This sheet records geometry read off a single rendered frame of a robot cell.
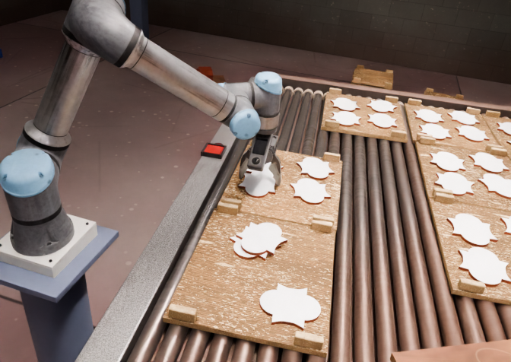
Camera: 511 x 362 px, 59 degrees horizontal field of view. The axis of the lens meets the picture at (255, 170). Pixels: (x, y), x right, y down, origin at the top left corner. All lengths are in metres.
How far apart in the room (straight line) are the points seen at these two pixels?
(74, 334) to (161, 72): 0.81
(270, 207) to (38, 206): 0.62
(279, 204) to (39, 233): 0.65
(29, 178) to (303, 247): 0.68
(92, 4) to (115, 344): 0.69
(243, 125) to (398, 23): 5.26
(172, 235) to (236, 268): 0.22
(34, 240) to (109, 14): 0.58
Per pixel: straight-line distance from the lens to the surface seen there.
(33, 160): 1.18
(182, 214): 1.32
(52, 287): 1.21
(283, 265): 1.14
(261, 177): 1.42
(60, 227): 1.24
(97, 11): 1.00
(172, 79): 1.02
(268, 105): 1.24
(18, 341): 2.30
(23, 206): 1.18
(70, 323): 1.42
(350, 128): 1.90
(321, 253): 1.20
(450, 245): 1.37
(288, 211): 1.32
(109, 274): 2.48
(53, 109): 1.20
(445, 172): 1.73
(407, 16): 6.23
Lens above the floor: 1.70
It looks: 31 degrees down
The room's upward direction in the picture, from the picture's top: 6 degrees clockwise
